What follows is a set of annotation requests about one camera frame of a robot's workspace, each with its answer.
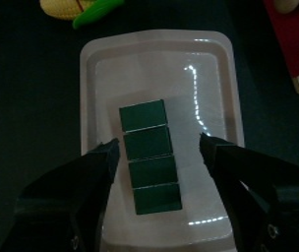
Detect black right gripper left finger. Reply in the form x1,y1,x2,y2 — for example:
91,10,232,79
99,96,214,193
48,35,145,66
0,137,121,252

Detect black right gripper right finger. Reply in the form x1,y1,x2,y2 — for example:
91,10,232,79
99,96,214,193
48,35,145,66
198,132,299,252

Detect green block strip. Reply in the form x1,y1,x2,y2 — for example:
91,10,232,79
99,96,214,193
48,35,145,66
117,98,184,216

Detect white plastic tray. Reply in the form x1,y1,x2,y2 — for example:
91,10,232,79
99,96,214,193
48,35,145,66
79,29,247,252

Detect red wooden box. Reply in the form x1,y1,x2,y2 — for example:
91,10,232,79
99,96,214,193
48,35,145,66
262,0,299,95

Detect beige round toy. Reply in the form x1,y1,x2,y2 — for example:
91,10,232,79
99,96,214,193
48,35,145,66
272,0,299,15

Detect toy corn cob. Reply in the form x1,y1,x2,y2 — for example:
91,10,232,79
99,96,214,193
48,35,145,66
38,0,125,30

